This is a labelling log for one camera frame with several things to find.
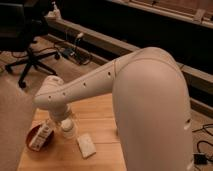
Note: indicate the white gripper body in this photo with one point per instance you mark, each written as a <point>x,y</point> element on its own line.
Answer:
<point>60,114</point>

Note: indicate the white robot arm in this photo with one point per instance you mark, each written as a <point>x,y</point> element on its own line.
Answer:
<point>151,106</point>

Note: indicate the red bowl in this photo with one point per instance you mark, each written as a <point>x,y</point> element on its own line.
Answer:
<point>31,134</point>

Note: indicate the white labelled tube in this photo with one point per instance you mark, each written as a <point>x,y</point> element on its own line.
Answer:
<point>42,136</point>

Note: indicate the black office chair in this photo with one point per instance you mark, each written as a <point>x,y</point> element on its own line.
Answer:
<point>20,22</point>

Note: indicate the white spray bottle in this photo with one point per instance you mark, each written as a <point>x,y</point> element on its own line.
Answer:
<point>55,13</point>

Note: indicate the power strip with cables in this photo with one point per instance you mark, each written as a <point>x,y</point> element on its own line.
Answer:
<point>72,52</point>

